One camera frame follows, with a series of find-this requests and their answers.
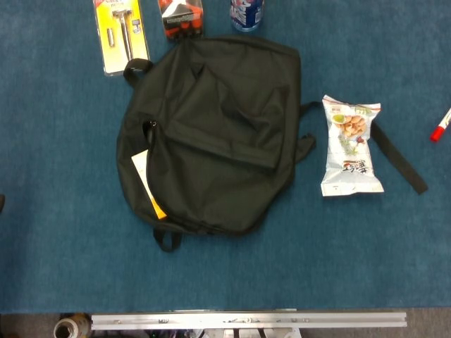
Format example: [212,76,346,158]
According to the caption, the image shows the black fabric backpack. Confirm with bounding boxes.
[116,34,429,254]

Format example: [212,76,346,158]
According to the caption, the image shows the aluminium profile rail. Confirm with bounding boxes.
[90,311,408,331]

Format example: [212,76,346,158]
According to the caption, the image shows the yellow and white Lexicon book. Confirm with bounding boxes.
[130,149,168,221]

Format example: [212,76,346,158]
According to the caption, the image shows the tape roll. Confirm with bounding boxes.
[53,315,92,338]

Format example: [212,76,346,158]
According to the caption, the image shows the razor in yellow blister pack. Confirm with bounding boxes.
[92,0,151,77]

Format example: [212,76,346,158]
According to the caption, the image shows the white nut snack bag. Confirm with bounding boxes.
[320,94,385,197]

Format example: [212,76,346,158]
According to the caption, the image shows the red whiteboard marker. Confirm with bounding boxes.
[429,107,451,144]

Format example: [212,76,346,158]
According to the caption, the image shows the clear jar with red-black items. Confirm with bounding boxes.
[157,0,205,42]

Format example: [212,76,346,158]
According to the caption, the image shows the blue drink bottle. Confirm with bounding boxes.
[230,0,265,32]

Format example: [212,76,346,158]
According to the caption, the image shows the blue carpet table cover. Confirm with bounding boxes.
[0,0,451,314]

